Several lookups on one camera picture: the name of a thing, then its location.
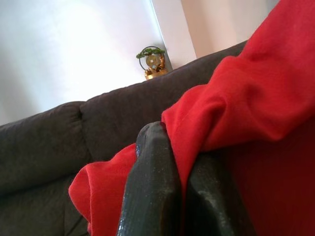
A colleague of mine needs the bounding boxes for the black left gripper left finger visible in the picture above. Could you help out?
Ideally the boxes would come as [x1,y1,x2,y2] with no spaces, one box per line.
[118,121,183,236]

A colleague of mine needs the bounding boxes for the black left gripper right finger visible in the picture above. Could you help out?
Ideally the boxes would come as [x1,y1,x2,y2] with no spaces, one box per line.
[183,150,256,236]

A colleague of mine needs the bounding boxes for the red pillow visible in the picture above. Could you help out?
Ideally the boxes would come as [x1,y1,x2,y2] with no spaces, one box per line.
[68,0,315,236]

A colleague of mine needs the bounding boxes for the dark grey fabric sofa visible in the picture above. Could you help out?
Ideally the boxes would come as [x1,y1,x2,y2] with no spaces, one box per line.
[0,40,249,236]

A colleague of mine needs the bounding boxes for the gold ornament with green bonsai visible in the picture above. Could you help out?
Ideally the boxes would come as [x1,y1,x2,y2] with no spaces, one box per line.
[136,46,169,81]

